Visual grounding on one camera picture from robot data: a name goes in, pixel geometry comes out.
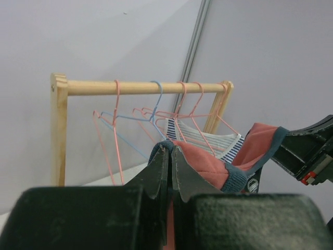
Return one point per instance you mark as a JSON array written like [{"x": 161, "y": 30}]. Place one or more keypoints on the blue wire hanger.
[{"x": 109, "y": 119}]

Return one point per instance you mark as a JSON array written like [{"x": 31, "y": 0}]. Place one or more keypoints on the pink hanger holding striped top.
[{"x": 223, "y": 119}]

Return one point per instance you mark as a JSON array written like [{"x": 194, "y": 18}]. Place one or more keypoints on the red tank top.
[{"x": 260, "y": 144}]

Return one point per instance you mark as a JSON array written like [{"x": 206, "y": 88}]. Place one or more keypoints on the wooden clothes rack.
[{"x": 61, "y": 89}]

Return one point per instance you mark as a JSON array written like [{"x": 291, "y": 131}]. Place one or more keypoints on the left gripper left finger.
[{"x": 151, "y": 204}]

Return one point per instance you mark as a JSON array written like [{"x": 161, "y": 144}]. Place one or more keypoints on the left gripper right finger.
[{"x": 186, "y": 181}]

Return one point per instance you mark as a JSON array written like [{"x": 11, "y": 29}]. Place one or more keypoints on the blue striped tank top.
[{"x": 224, "y": 147}]

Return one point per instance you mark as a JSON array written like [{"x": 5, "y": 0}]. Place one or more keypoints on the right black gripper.
[{"x": 304, "y": 155}]

